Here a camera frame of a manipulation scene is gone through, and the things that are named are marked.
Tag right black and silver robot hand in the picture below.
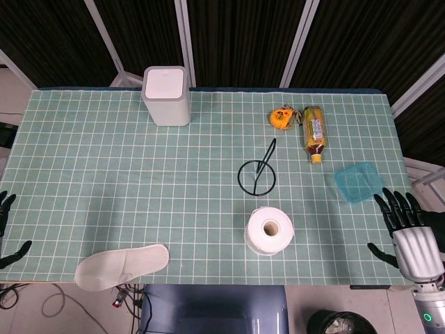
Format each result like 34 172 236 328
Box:
367 187 445 282

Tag orange small toy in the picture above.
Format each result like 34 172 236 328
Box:
270 104 304 132

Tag grey floor cable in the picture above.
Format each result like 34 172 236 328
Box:
41 292 118 334

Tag white disposable slipper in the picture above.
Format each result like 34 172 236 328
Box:
74 243 170 292

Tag yellow-capped tea bottle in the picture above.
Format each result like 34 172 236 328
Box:
300 106 329 165

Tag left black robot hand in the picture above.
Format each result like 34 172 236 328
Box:
0 190 33 271

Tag green grid tablecloth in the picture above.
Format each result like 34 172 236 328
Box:
0 86 422 288

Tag white toilet paper roll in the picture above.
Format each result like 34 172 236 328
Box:
244 205 296 257

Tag clear blue plastic container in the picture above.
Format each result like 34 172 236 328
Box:
334 161 384 205

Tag black floor cable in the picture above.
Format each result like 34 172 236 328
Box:
0 283 33 311

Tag black wire roll holder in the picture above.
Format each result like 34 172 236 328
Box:
237 138 277 198

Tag white square trash bin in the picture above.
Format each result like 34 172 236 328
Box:
140 65 191 127

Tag metal partition foot frame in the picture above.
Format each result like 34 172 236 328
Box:
404 157 445 196

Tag black floor waste bin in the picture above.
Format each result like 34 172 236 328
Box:
307 309 378 334

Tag red and white plug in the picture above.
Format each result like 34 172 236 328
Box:
111 287 128 309

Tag black folding partition screen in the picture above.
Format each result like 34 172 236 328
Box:
0 0 445 168

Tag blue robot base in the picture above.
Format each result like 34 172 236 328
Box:
140 284 289 334

